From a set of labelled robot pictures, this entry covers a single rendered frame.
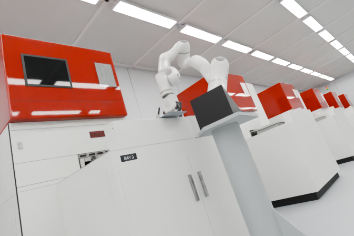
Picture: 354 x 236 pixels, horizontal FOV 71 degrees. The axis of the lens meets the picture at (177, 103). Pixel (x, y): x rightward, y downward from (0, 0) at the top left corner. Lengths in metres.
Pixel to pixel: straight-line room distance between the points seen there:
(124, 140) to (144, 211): 0.33
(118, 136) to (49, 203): 0.65
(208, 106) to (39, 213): 1.09
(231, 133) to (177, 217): 0.50
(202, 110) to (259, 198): 0.53
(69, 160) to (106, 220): 0.63
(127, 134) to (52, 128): 0.69
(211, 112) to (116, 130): 0.53
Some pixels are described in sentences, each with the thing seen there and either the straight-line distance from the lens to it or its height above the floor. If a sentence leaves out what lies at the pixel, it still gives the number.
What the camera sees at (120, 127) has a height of 0.92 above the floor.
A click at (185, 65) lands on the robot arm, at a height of 1.40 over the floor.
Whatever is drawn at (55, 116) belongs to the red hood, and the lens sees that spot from 1.78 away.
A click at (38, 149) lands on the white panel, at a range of 1.73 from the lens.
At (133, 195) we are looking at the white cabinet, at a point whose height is 0.61.
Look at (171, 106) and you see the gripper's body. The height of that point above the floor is 1.04.
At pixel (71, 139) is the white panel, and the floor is 1.08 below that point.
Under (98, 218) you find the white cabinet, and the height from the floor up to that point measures 0.56.
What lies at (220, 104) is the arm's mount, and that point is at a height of 0.91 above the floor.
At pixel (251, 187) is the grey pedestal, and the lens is 1.35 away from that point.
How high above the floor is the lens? 0.60
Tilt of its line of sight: 17 degrees up
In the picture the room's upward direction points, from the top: 19 degrees counter-clockwise
